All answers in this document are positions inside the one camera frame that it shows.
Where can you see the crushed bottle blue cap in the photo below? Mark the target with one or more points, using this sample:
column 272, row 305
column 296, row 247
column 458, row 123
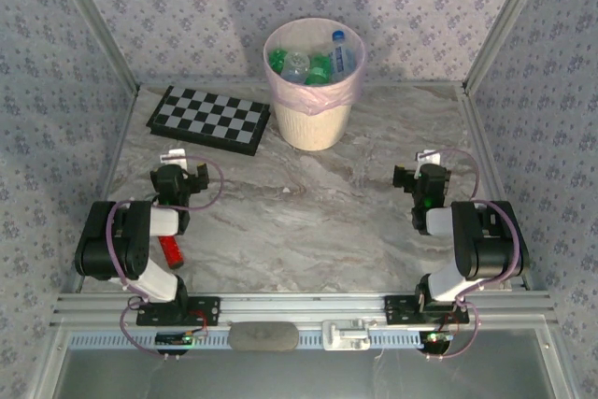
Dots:
column 342, row 58

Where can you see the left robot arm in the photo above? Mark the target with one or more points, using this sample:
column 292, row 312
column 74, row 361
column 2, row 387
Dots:
column 117, row 240

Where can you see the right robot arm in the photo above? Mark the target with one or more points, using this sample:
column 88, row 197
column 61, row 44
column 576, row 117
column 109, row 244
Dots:
column 486, row 240

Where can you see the cream ribbed waste bin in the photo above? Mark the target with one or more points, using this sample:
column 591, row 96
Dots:
column 313, row 130

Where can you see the pink plastic bin liner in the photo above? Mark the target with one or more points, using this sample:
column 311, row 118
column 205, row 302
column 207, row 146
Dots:
column 322, row 97

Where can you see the black and white chessboard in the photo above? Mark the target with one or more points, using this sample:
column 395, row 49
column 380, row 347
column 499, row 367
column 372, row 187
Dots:
column 210, row 118

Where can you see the red cylindrical tube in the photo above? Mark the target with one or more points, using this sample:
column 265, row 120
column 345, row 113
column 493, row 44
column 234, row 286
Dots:
column 172, row 252

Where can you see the small circuit board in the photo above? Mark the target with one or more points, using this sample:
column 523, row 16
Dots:
column 437, row 338
column 175, row 338

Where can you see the grey oval pad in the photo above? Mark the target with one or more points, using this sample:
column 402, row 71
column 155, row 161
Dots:
column 264, row 336

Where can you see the grey metal tray panel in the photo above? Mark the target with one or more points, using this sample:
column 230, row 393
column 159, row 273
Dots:
column 299, row 375

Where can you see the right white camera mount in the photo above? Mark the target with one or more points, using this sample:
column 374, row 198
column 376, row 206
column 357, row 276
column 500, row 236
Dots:
column 430, row 158

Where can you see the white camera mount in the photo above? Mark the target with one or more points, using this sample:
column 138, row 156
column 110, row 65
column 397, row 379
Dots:
column 173, row 157
column 430, row 158

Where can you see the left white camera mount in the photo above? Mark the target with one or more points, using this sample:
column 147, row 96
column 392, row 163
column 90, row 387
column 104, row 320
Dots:
column 173, row 157

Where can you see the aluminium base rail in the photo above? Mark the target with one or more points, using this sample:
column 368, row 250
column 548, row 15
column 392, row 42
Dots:
column 303, row 308

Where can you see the white latch bracket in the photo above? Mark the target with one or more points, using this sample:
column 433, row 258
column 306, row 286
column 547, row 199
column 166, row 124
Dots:
column 345, row 336

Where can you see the aluminium frame corner post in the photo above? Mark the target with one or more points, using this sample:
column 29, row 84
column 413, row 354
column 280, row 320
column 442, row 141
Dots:
column 504, row 20
column 93, row 20

